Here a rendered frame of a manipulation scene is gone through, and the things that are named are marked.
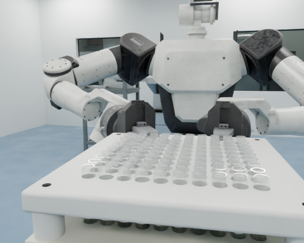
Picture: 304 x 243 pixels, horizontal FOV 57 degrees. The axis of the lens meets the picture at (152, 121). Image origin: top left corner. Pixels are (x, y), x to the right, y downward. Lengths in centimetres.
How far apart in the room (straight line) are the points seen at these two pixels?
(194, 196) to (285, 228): 7
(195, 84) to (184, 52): 10
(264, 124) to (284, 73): 22
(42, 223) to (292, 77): 75
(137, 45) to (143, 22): 514
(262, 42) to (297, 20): 500
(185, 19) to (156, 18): 509
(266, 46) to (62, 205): 79
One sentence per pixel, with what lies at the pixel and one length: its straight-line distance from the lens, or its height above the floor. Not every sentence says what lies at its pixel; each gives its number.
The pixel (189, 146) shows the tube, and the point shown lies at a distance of 34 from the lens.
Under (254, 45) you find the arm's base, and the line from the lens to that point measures 94.
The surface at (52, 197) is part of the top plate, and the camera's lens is 25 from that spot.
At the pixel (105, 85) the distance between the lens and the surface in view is 431.
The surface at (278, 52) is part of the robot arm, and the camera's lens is 93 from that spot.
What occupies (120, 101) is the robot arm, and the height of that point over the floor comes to 112.
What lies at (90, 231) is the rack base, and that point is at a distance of 28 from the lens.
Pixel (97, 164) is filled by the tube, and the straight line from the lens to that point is 29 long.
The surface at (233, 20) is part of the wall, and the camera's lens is 583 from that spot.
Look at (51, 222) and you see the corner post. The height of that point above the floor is 105.
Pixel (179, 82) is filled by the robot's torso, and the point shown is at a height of 115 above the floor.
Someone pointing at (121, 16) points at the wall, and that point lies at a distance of 626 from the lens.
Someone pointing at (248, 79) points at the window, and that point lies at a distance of 586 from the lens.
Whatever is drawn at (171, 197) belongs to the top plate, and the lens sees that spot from 23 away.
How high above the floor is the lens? 118
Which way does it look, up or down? 9 degrees down
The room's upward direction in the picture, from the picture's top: straight up
